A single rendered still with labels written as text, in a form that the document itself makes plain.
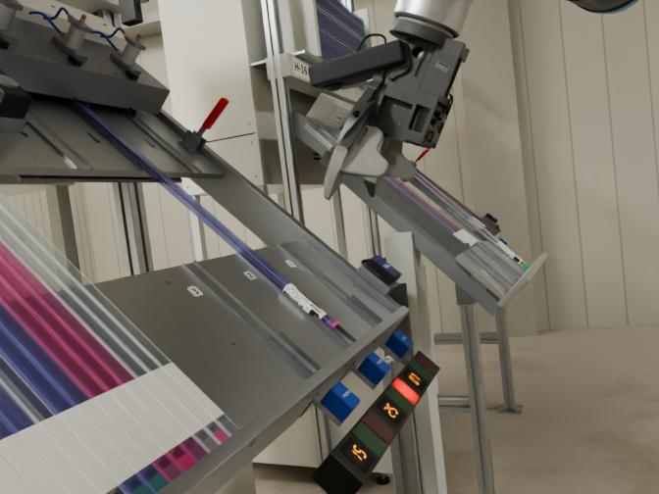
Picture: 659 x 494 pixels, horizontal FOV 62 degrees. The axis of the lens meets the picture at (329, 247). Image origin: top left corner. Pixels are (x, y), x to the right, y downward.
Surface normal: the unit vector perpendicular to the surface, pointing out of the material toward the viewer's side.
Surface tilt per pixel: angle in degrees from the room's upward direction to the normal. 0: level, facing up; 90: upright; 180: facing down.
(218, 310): 43
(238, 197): 90
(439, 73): 90
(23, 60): 133
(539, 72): 90
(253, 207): 90
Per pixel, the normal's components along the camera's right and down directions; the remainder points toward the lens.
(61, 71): 0.75, 0.62
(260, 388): 0.54, -0.78
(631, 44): -0.28, 0.09
